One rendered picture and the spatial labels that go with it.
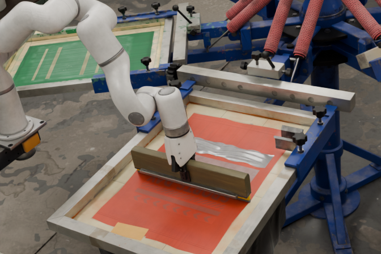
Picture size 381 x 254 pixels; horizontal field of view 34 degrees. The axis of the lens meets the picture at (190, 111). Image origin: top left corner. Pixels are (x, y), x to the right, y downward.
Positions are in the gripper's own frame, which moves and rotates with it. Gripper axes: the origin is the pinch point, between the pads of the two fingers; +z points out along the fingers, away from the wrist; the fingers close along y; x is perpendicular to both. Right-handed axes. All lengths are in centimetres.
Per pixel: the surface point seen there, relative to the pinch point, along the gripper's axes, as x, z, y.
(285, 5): -4, -17, -86
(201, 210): 8.3, 6.3, 8.5
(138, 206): -10.5, 4.7, 14.2
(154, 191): -9.8, 4.8, 6.6
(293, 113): 15.9, 3.2, -42.4
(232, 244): 25.7, 4.0, 20.4
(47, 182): -163, 88, -66
